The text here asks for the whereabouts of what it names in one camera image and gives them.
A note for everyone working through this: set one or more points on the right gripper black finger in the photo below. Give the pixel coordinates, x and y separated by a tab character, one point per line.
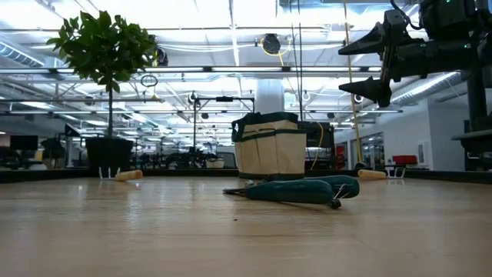
367	89
369	42

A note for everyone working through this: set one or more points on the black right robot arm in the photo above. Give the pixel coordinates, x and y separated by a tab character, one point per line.
449	57

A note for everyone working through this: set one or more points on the beige gardening bag green trim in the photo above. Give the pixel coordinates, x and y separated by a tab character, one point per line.
269	150

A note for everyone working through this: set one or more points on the black perforated electronics box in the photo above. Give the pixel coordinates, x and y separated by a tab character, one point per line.
324	134

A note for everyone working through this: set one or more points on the red background box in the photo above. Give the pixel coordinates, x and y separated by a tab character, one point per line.
404	159

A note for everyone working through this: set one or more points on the white building column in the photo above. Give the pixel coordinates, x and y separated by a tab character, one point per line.
269	96

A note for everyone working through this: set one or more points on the long ceiling light strip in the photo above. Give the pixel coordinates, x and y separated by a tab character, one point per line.
250	69

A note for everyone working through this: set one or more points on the small beige background container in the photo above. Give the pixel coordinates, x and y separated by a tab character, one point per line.
215	163

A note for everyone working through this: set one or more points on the green plant in black pot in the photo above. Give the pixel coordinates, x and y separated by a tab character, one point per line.
104	50

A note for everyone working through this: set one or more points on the black background monitor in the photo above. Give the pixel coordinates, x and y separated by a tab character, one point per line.
24	142

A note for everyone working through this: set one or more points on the silver ventilation duct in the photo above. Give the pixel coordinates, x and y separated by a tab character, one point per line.
426	88
19	54

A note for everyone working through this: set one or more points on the black background rig frame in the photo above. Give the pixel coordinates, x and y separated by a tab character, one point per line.
225	99

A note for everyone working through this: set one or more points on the black aluminium table frame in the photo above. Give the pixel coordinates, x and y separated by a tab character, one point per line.
57	175

